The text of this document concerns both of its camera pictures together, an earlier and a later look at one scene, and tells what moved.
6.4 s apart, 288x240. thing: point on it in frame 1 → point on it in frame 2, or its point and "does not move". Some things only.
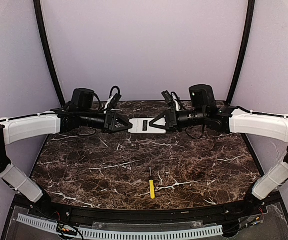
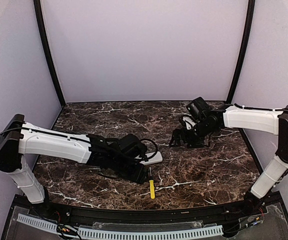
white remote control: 142,125 → 157,158
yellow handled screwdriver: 151,186 does not move
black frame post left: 47,49 does not move
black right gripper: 172,119 → 187,136
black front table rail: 149,215 does not move
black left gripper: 109,121 → 139,175
